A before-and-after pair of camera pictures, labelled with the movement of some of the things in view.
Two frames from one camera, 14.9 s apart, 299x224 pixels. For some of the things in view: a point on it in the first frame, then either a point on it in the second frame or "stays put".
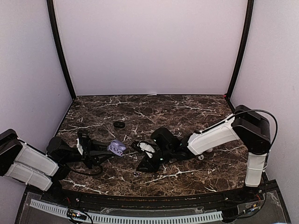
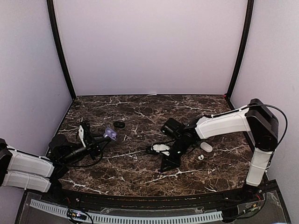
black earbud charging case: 119,124 stays put
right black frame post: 247,31 stays put
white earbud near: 202,156 stays put
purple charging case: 117,147 to 111,134
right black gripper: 151,167 to 174,163
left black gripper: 91,152 to 91,144
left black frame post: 50,5 stays put
